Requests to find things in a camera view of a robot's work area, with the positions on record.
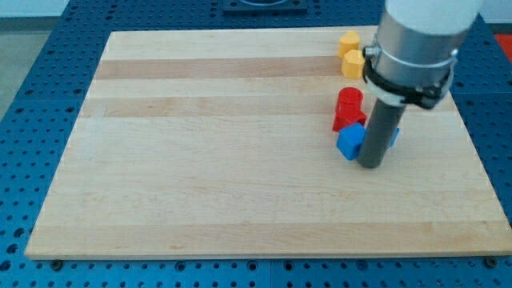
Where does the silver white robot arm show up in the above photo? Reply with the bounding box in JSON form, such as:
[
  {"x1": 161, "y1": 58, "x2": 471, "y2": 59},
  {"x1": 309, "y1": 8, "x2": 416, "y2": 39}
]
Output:
[{"x1": 362, "y1": 0, "x2": 483, "y2": 110}]

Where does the light wooden board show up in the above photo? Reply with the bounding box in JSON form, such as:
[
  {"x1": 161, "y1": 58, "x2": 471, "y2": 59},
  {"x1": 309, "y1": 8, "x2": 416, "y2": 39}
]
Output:
[{"x1": 25, "y1": 27, "x2": 511, "y2": 260}]

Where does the blue cube block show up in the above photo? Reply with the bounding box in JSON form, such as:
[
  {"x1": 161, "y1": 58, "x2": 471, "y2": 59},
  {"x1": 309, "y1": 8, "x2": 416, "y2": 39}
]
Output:
[{"x1": 336, "y1": 122, "x2": 366, "y2": 161}]

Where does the red flat block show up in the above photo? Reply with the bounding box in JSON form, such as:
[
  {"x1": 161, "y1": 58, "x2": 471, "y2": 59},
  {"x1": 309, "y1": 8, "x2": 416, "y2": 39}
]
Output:
[{"x1": 332, "y1": 110, "x2": 367, "y2": 132}]

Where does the red cylinder block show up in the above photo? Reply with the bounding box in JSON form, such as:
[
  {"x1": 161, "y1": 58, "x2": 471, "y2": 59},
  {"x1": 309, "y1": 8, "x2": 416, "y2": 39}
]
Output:
[{"x1": 335, "y1": 87, "x2": 363, "y2": 114}]

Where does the yellow hexagonal block front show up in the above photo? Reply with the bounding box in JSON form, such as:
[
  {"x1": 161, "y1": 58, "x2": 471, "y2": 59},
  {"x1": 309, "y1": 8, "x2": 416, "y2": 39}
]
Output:
[{"x1": 341, "y1": 50, "x2": 365, "y2": 79}]

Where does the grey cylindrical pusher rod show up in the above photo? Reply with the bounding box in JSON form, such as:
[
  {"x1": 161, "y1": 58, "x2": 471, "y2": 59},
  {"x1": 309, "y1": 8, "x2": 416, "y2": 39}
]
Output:
[{"x1": 357, "y1": 99, "x2": 406, "y2": 168}]

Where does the yellow block rear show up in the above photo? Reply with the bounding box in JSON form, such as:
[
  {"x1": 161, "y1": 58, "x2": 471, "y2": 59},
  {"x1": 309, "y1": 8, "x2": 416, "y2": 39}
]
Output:
[{"x1": 337, "y1": 30, "x2": 360, "y2": 58}]

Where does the blue block behind rod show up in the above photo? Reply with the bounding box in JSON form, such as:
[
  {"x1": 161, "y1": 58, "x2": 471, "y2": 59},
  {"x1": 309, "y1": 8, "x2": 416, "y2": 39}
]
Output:
[{"x1": 389, "y1": 128, "x2": 400, "y2": 148}]

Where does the black cable clamp ring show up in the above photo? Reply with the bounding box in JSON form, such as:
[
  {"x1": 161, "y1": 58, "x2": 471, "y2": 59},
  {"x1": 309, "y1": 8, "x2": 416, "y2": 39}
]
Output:
[{"x1": 362, "y1": 44, "x2": 455, "y2": 110}]

